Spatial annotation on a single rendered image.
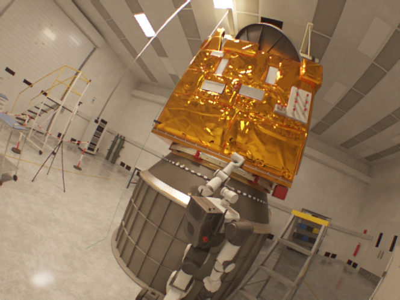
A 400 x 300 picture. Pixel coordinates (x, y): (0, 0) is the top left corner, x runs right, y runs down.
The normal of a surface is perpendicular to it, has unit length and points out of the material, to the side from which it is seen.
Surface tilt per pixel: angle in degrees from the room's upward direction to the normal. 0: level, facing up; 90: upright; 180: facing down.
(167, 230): 90
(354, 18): 180
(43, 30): 90
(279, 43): 135
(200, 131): 88
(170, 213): 90
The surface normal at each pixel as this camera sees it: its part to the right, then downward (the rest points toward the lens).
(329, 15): -0.41, 0.90
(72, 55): 0.89, 0.36
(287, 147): -0.22, -0.28
